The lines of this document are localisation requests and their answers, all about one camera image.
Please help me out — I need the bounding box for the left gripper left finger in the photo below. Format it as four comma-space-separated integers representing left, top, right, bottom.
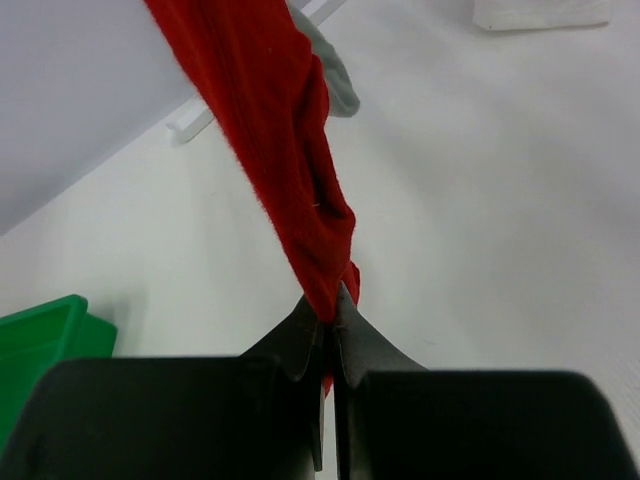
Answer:
1, 299, 325, 479

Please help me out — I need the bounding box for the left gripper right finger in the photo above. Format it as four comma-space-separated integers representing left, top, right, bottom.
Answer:
332, 288, 639, 479

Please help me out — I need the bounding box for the light grey sock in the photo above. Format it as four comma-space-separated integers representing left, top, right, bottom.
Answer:
287, 1, 360, 118

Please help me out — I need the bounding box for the red sock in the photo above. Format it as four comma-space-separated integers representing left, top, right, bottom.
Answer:
143, 0, 363, 399

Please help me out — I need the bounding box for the green plastic tray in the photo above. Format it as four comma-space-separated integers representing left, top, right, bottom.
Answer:
1, 294, 118, 442

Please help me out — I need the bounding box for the white sock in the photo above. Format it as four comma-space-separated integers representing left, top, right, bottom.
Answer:
473, 0, 614, 31

